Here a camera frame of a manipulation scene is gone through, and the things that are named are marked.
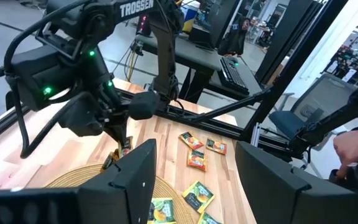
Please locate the blue seat office chair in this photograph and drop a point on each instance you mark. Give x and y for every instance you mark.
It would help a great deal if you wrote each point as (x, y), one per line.
(286, 123)

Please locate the person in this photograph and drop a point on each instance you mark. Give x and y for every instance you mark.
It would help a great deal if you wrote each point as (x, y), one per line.
(233, 40)

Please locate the round woven straw placemat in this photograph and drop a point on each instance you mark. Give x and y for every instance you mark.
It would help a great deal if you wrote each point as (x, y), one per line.
(73, 179)

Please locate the black computer keyboard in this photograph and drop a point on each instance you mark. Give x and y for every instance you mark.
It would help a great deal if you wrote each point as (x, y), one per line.
(233, 74)

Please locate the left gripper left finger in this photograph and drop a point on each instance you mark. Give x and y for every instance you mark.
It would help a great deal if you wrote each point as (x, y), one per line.
(120, 199)

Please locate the silver aluminium extrusion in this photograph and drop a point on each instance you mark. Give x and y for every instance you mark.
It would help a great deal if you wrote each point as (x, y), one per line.
(255, 133)

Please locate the white bottle blue yellow label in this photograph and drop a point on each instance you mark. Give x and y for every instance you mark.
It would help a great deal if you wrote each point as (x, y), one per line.
(190, 18)

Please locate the yellow green tea packet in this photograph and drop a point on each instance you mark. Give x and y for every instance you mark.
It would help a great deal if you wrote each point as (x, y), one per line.
(217, 146)

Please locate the black aluminium table frame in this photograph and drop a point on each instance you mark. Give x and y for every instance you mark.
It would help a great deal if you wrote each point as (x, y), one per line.
(291, 62)

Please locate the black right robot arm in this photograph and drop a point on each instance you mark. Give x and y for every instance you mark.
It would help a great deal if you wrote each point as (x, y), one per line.
(104, 12)

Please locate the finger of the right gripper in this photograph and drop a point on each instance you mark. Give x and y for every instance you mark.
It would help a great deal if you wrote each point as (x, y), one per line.
(124, 133)
(117, 133)

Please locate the black workstation desk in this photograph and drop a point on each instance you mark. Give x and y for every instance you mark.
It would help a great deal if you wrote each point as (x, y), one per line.
(191, 53)

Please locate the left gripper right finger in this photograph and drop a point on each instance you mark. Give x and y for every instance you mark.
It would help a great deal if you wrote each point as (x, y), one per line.
(275, 193)

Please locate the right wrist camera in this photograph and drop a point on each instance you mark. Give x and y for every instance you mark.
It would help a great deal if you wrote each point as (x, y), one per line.
(79, 121)

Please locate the person's hand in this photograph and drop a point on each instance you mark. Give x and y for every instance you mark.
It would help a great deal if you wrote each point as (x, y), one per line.
(350, 146)

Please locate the green lemon lime tea packet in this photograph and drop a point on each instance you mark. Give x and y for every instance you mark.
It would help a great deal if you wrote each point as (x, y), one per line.
(208, 219)
(162, 211)
(198, 196)

